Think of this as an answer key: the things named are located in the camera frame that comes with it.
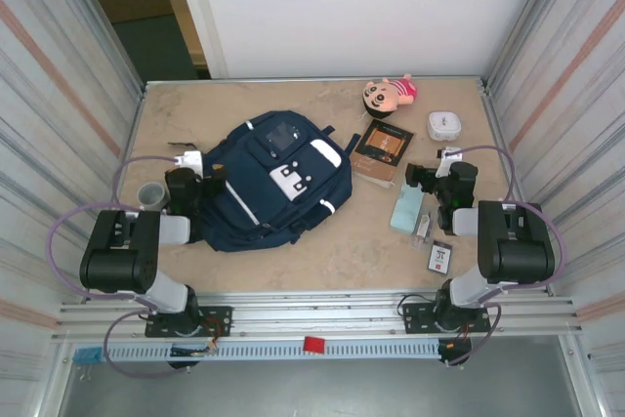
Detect navy blue backpack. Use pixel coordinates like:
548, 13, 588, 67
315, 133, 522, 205
168, 110, 354, 253

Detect light blue pencil case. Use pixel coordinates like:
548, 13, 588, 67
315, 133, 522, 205
390, 181, 427, 235

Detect brown book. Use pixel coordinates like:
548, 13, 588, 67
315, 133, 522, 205
348, 118, 416, 189

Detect clear plastic supply pack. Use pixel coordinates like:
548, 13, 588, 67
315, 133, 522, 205
411, 209, 436, 252

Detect small black white card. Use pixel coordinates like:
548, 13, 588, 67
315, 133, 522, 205
427, 239, 451, 273

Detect cartoon plush doll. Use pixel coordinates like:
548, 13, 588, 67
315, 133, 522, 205
361, 72, 420, 120

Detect blue clip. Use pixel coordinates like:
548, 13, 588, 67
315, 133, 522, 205
72, 347, 104, 365

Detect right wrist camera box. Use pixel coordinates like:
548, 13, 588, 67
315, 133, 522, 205
436, 146, 464, 179

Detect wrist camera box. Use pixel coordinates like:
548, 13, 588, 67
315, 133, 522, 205
436, 146, 464, 179
174, 148, 204, 178

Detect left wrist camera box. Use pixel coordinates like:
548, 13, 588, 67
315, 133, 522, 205
174, 148, 204, 178

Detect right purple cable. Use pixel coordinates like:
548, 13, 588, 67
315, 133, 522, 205
448, 145, 567, 368

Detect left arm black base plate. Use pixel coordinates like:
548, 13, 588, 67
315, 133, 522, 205
145, 306, 233, 339

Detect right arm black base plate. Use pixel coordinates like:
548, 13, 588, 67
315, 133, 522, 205
401, 302, 491, 335

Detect aluminium frame rails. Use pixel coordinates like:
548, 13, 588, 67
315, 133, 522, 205
51, 289, 585, 345

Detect white door frame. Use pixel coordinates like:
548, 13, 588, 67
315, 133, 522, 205
168, 0, 229, 80

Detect white slotted cable tray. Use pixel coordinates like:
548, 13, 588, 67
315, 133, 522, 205
72, 341, 443, 362

